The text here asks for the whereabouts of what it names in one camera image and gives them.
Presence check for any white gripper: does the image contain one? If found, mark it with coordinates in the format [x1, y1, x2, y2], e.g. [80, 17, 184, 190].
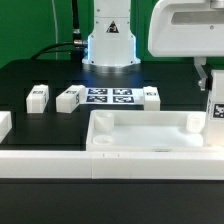
[148, 0, 224, 91]

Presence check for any white desk tabletop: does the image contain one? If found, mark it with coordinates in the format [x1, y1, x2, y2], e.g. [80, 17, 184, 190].
[85, 109, 224, 153]

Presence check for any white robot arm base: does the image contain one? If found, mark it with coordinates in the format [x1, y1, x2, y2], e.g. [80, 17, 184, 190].
[82, 0, 140, 73]

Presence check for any fiducial marker sheet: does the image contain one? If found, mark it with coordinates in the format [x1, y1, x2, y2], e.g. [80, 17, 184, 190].
[81, 88, 143, 105]

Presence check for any white front fence bar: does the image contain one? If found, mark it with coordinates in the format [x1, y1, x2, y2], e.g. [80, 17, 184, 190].
[0, 150, 224, 180]

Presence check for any white left fence block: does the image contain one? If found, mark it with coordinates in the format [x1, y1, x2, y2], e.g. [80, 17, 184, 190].
[0, 111, 12, 143]

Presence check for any black cable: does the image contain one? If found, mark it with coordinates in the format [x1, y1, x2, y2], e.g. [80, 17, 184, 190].
[30, 0, 88, 60]

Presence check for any white thin cable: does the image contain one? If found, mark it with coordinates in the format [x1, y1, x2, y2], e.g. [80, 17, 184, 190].
[51, 0, 60, 61]

